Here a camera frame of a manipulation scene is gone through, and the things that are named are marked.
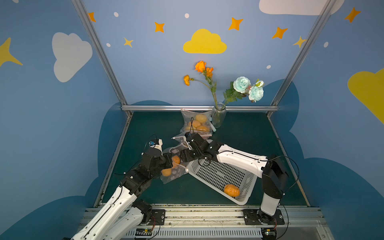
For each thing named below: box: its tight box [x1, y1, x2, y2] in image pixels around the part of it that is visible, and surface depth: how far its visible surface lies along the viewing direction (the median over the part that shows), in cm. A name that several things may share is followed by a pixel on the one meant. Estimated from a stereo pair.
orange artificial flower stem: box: [183, 61, 218, 109], surface depth 93 cm
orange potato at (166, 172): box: [162, 168, 172, 177], surface depth 87 cm
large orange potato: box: [193, 120, 201, 129], surface depth 112 cm
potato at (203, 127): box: [196, 125, 210, 132], surface depth 107 cm
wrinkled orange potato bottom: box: [223, 184, 240, 197], surface depth 79 cm
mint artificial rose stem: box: [221, 76, 265, 109], surface depth 68 cm
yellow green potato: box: [195, 113, 207, 123], surface depth 114 cm
